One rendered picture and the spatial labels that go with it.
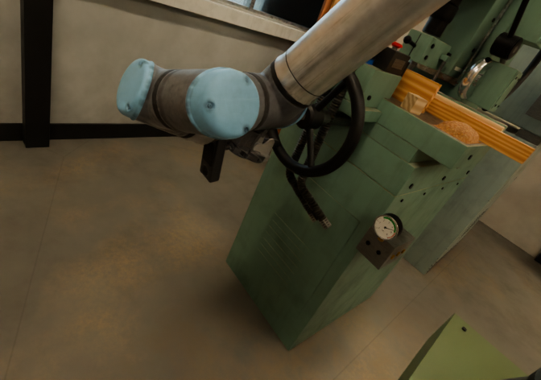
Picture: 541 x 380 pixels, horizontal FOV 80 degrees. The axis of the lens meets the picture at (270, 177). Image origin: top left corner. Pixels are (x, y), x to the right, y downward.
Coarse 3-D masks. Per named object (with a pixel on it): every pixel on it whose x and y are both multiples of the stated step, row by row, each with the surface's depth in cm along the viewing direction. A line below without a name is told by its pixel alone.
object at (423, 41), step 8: (416, 32) 84; (416, 40) 85; (424, 40) 83; (432, 40) 82; (400, 48) 88; (408, 48) 86; (416, 48) 85; (424, 48) 83; (432, 48) 85; (440, 48) 87; (448, 48) 90; (416, 56) 85; (424, 56) 85; (432, 56) 87; (416, 64) 90; (424, 64) 87; (432, 64) 90
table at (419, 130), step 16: (368, 112) 76; (384, 112) 81; (400, 112) 78; (400, 128) 78; (416, 128) 75; (432, 128) 73; (416, 144) 76; (432, 144) 73; (448, 144) 71; (464, 144) 69; (480, 144) 76; (448, 160) 71; (464, 160) 73; (480, 160) 84
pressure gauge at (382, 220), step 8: (384, 216) 76; (392, 216) 76; (376, 224) 78; (384, 224) 77; (392, 224) 75; (400, 224) 75; (376, 232) 78; (384, 232) 77; (392, 232) 75; (400, 232) 76
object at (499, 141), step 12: (432, 108) 87; (444, 108) 85; (444, 120) 85; (456, 120) 83; (468, 120) 81; (480, 132) 79; (492, 132) 77; (492, 144) 78; (504, 144) 76; (516, 144) 74; (516, 156) 74; (528, 156) 73
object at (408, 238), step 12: (372, 228) 82; (372, 240) 82; (384, 240) 80; (396, 240) 81; (408, 240) 84; (360, 252) 85; (372, 252) 83; (384, 252) 80; (396, 252) 82; (384, 264) 82
